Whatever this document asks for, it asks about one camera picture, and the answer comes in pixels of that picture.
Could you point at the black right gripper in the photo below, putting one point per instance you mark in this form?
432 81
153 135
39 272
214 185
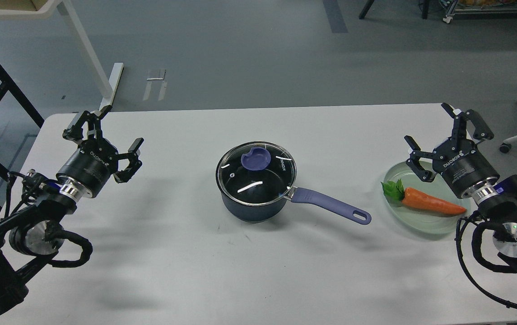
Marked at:
457 160

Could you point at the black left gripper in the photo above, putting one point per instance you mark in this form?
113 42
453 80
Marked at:
92 164

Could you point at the blue saucepan with purple handle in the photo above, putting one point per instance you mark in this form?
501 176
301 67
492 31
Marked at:
299 195

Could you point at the glass pot lid purple knob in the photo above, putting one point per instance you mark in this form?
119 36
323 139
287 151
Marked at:
256 173

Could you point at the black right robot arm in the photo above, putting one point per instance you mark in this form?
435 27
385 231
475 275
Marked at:
494 238

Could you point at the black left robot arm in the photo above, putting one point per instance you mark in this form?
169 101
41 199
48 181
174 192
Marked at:
31 235

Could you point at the orange toy carrot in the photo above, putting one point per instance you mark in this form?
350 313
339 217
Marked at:
413 198

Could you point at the pale green plate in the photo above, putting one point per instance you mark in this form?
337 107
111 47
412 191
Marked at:
424 221

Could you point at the metal cart with wheels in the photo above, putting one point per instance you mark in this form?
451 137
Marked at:
483 8

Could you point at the white desk frame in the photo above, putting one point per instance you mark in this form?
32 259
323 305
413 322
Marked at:
44 45

